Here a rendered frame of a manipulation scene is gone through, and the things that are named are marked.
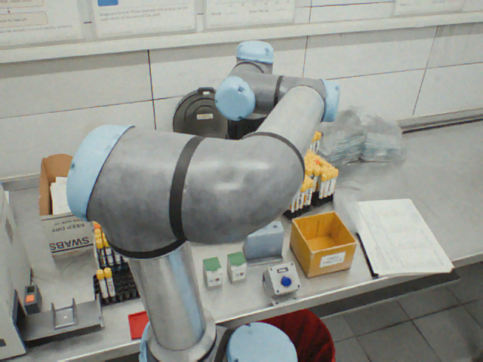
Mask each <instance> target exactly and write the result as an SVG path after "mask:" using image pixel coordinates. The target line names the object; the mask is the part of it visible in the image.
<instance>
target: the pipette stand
mask: <svg viewBox="0 0 483 362"><path fill-rule="evenodd" d="M284 232H285V231H284V229H283V227H282V225H281V223H280V222H272V223H271V224H269V225H267V226H266V227H265V229H263V228H262V229H260V230H258V231H256V232H254V233H253V234H251V235H248V236H244V242H243V246H242V247H241V248H242V251H243V254H244V256H245V258H246V260H247V263H248V265H256V264H262V263H267V262H277V261H282V260H283V257H282V255H281V252H282V246H283V239H284Z"/></svg>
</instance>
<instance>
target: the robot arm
mask: <svg viewBox="0 0 483 362"><path fill-rule="evenodd" d="M235 58H236V65H235V66H234V67H233V69H232V71H231V72H230V73H229V74H228V75H227V78H225V79H224V80H223V81H222V82H221V83H220V86H219V87H218V89H217V91H216V93H215V98H214V100H215V105H216V107H217V110H218V111H219V113H220V114H221V115H223V116H225V117H226V118H228V132H226V139H225V140H222V139H217V138H210V137H199V136H193V135H188V134H182V133H171V132H166V131H160V130H150V129H144V128H138V127H135V126H134V125H128V126H118V125H103V126H101V127H98V128H96V129H95V130H93V131H91V132H90V133H89V134H88V135H87V136H86V137H85V138H84V139H83V140H82V142H81V143H80V145H79V147H78V149H77V150H76V152H75V154H74V157H73V159H72V162H71V166H70V169H69V174H68V178H67V184H66V197H67V202H68V205H69V209H70V210H71V212H72V213H73V215H75V216H76V217H78V218H80V219H83V220H84V221H85V222H90V221H94V222H98V223H99V224H100V226H101V228H102V230H103V233H104V235H105V238H106V241H107V243H108V245H109V246H110V247H111V248H112V249H113V251H114V252H115V253H117V254H118V255H119V256H123V257H125V258H127V260H128V264H129V266H130V268H131V272H132V274H133V277H134V281H135V284H136V285H137V289H138V292H139V294H140V298H141V300H142V303H143V307H145V309H146V313H147V315H148V318H149V323H148V324H147V325H146V328H145V330H144V332H143V335H142V339H141V343H140V351H141V354H140V362H297V354H296V351H295V348H294V346H293V344H292V342H291V341H290V339H289V338H288V337H287V336H286V335H285V334H284V333H283V332H282V331H281V330H279V329H278V328H276V327H275V326H273V325H271V324H266V323H262V322H252V323H249V325H244V324H243V325H242V326H241V327H239V328H238V329H237V330H231V329H228V328H225V327H222V326H218V325H215V321H214V318H213V316H212V315H211V313H210V312H209V311H208V310H207V309H206V308H205V307H204V306H203V305H202V298H201V293H200V289H199V285H198V281H197V277H196V273H195V266H194V262H193V258H192V250H191V246H190V241H192V242H197V243H203V244H218V243H224V242H228V241H234V240H237V239H239V238H243V237H244V236H248V235H251V234H253V233H254V232H256V231H258V230H260V229H262V228H264V227H266V226H267V225H269V224H271V223H272V222H274V221H275V219H277V218H278V217H279V216H281V215H282V214H283V213H284V212H285V211H286V210H287V209H288V208H289V207H290V206H291V205H292V204H293V203H294V201H295V200H296V198H297V196H298V195H299V192H300V190H301V187H302V185H303V182H304V179H305V173H306V167H305V162H304V158H305V157H306V153H307V150H308V148H309V145H310V143H311V142H312V138H313V136H315V133H316V131H317V129H318V125H319V123H320V122H321V123H322V122H332V121H334V120H335V118H336V115H337V108H338V103H339V97H340V86H339V84H338V83H337V82H335V81H326V80H324V79H323V78H320V79H311V78H298V77H289V76H282V75H276V74H272V72H273V63H275V62H274V49H273V47H272V46H271V45H269V44H268V43H266V42H264V41H257V40H250V41H243V42H242V43H240V44H239V45H238V47H237V54H236V56H235Z"/></svg>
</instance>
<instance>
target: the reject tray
mask: <svg viewBox="0 0 483 362"><path fill-rule="evenodd" d="M128 322H129V327H130V332H131V341H132V339H137V338H141V337H142V335H143V332H144V330H145V328H146V325H147V324H148V323H149V318H148V315H147V313H146V311H141V312H137V313H133V314H128Z"/></svg>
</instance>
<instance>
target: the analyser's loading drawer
mask: <svg viewBox="0 0 483 362"><path fill-rule="evenodd" d="M64 316H67V318H66V319H64ZM15 324H16V325H17V329H18V330H19V332H20V336H22V338H23V341H24V342H27V341H30V340H34V339H39V338H42V337H46V336H52V335H55V334H58V333H64V332H67V331H72V330H77V329H81V328H84V327H89V326H93V325H97V324H100V326H101V327H103V313H102V305H101V301H100V295H99V294H97V300H93V301H90V302H83V303H80V304H76V303H75V300H74V298H72V304H68V305H62V306H59V307H56V308H55V307H54V303H53V302H52V303H51V310H49V311H43V312H39V313H36V314H29V315H26V316H22V317H18V318H17V320H16V323H15Z"/></svg>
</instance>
